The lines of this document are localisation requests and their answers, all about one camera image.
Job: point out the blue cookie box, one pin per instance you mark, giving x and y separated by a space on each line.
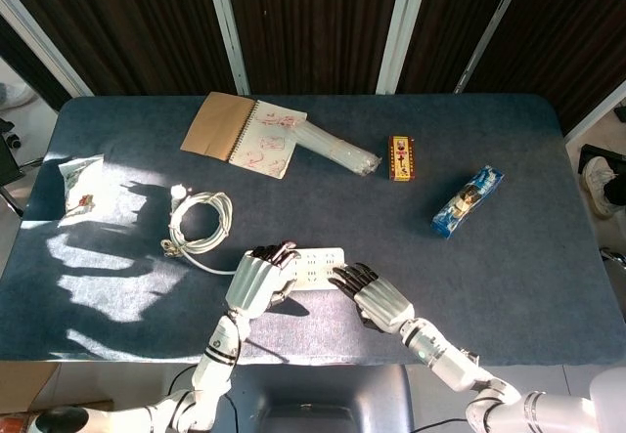
467 203

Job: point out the white power strip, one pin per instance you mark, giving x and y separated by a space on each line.
318 267

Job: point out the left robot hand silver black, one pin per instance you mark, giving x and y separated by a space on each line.
252 281

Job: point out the blue tablecloth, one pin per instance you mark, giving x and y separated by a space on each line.
342 208

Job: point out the small yellow red box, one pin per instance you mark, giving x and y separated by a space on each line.
402 158

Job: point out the white partition post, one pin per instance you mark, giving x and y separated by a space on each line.
227 27
594 110
44 42
403 27
494 27

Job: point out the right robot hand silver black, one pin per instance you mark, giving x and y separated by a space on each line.
381 301

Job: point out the spiral notebook with red drawings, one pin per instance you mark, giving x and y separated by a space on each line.
264 144

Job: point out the clear bag of plastic straws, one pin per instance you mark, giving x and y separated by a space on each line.
337 152

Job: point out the white sneaker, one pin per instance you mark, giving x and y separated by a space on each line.
595 184

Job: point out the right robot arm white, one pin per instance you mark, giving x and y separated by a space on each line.
455 364

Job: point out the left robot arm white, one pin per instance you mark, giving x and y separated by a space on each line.
215 369

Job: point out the grey robot torso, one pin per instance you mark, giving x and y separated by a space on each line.
318 399

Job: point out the white snack bag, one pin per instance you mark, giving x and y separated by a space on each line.
80 188

